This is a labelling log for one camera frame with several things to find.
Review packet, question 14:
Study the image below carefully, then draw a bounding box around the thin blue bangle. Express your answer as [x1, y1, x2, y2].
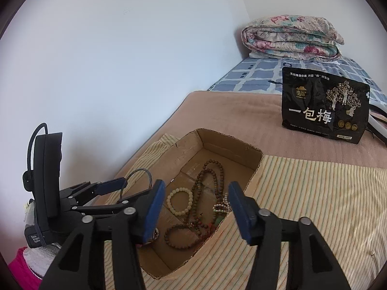
[119, 168, 153, 200]

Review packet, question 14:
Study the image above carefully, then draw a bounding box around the cream bead bracelet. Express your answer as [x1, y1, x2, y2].
[166, 187, 194, 217]

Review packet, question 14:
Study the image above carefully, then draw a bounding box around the pearl strand bracelet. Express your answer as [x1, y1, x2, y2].
[212, 192, 233, 221]

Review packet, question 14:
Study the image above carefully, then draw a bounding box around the red string green pendant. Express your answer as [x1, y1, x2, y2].
[207, 213, 225, 234]

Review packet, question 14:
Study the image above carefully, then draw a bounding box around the white work glove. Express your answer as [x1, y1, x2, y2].
[22, 243, 61, 279]

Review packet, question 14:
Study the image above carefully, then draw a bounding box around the yellow striped towel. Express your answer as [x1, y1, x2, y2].
[106, 129, 386, 289]

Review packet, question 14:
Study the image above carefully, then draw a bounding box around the cardboard box tray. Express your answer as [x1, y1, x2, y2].
[123, 128, 263, 280]

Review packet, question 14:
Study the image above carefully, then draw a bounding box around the pink brown blanket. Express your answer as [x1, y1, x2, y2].
[89, 90, 387, 206]

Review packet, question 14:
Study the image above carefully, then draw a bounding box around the black snack bag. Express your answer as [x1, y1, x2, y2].
[281, 73, 370, 144]

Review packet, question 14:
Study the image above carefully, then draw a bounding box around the blue checked bed sheet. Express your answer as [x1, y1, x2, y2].
[209, 57, 386, 106]

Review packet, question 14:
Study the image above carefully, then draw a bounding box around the folded floral quilt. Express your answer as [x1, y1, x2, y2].
[241, 14, 344, 61]

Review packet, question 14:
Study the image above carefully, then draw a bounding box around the pink strap wristwatch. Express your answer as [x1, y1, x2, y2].
[136, 228, 159, 248]

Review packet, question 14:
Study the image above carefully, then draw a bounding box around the long brown bead necklace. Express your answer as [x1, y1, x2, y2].
[163, 159, 230, 251]

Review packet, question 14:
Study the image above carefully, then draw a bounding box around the white ring light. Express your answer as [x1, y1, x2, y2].
[367, 103, 387, 145]

